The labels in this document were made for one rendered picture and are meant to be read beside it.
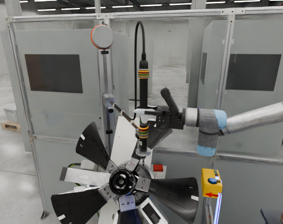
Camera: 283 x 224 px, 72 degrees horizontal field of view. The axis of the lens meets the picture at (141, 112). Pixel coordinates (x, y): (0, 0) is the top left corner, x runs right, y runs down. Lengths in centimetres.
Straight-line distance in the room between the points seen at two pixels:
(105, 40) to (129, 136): 67
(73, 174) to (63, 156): 87
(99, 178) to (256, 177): 125
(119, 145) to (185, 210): 57
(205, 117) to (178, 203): 41
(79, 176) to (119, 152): 27
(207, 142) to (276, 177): 115
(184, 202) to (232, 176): 92
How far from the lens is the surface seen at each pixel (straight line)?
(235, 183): 187
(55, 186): 237
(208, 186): 124
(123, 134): 129
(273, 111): 91
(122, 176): 96
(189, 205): 97
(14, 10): 689
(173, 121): 80
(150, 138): 101
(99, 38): 143
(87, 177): 119
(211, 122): 78
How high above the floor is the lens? 181
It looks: 18 degrees down
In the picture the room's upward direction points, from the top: straight up
